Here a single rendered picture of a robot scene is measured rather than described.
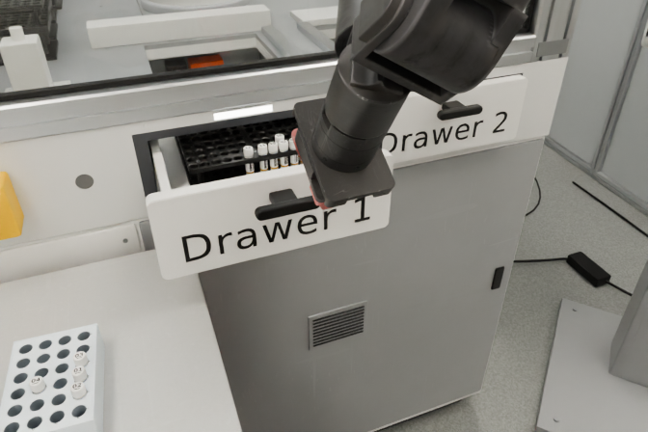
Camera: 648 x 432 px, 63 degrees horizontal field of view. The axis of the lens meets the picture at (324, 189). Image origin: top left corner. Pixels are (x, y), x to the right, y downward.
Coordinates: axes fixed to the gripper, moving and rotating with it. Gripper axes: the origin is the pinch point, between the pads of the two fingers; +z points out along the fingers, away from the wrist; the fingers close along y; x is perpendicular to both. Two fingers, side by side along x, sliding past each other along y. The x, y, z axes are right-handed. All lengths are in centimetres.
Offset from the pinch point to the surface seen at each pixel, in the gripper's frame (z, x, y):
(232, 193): 5.1, 8.4, 4.0
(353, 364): 63, -15, -14
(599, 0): 87, -170, 91
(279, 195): 5.1, 3.5, 2.6
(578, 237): 117, -129, 7
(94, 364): 11.2, 25.6, -8.6
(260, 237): 11.0, 5.7, 0.2
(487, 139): 20.4, -37.1, 10.7
